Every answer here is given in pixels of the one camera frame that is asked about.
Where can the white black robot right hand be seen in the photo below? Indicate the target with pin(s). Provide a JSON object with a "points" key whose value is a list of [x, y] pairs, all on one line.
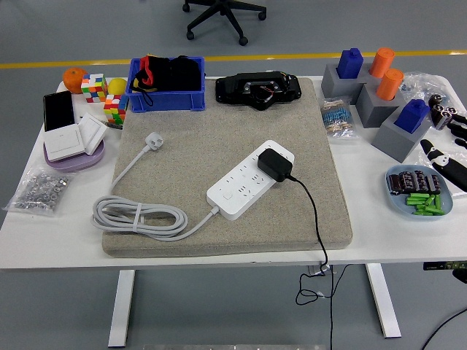
{"points": [[452, 167]]}

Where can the light blue tray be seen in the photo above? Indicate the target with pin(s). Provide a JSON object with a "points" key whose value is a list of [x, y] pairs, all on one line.
{"points": [[448, 202]]}

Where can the dark capacitors pack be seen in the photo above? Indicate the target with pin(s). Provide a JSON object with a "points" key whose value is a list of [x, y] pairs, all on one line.
{"points": [[416, 182]]}

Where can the green batteries pile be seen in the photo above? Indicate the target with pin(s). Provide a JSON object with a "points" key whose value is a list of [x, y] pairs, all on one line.
{"points": [[425, 202]]}

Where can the black cylindrical capacitor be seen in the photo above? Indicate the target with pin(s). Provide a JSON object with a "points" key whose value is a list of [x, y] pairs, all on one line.
{"points": [[451, 111], [436, 100], [439, 118]]}

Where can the grey block holder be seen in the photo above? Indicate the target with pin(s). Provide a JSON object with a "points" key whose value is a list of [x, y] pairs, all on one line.
{"points": [[366, 74], [396, 144], [376, 111], [337, 87]]}

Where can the blue square block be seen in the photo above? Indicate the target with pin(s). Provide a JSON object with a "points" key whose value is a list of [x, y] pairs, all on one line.
{"points": [[412, 116], [349, 63]]}

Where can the clear bag of small parts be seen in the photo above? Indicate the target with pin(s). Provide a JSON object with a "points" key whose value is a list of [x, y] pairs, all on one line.
{"points": [[423, 85]]}

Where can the black table control panel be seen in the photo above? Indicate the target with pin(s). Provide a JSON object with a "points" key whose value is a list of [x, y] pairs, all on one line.
{"points": [[445, 265]]}

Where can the orange cylinder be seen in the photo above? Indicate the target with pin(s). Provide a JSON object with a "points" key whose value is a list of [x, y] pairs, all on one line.
{"points": [[389, 84], [381, 62]]}

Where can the bag of resistors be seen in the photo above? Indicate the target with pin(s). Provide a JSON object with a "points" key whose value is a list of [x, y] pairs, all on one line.
{"points": [[337, 118]]}

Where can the white table leg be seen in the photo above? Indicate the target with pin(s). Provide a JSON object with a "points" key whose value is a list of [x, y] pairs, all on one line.
{"points": [[386, 310], [122, 310]]}

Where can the black mechanical device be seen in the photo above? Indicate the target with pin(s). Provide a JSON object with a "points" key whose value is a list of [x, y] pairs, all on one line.
{"points": [[233, 89]]}

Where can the grey-brown mat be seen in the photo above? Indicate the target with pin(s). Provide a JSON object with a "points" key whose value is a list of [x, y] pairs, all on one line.
{"points": [[204, 146]]}

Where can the black office chair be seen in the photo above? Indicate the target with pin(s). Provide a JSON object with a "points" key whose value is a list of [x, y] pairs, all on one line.
{"points": [[222, 14]]}

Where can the black red cloth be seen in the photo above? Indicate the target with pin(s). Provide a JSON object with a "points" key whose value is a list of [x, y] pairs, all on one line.
{"points": [[175, 74]]}

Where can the blue plastic bin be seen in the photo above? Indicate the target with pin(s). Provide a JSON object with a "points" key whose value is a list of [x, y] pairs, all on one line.
{"points": [[164, 100]]}

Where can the small dark metal piece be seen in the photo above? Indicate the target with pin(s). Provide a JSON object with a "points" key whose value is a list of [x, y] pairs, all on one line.
{"points": [[115, 126]]}

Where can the multicoloured puzzle cube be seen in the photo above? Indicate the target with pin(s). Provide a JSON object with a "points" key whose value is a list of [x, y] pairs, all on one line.
{"points": [[94, 87], [115, 109]]}

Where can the yellow lemon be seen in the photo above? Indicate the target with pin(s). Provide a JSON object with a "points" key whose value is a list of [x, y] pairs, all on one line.
{"points": [[117, 87]]}

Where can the purple round box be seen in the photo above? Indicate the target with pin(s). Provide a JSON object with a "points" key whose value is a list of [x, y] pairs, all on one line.
{"points": [[76, 164]]}

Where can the orange fruit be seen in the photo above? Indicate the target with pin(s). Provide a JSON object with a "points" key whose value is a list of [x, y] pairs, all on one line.
{"points": [[72, 80]]}

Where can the black phone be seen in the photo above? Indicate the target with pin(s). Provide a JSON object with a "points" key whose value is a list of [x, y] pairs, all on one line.
{"points": [[58, 111]]}

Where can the bag of metal nuts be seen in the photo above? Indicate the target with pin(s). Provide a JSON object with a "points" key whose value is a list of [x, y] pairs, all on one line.
{"points": [[40, 191]]}

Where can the silver table bracket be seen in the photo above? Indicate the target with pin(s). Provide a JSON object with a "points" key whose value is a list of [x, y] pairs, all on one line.
{"points": [[315, 270]]}

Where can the small white wall switch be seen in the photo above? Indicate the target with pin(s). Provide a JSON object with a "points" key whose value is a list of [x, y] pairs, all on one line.
{"points": [[93, 133]]}

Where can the large white wall switch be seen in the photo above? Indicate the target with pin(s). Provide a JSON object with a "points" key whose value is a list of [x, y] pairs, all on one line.
{"points": [[62, 142]]}

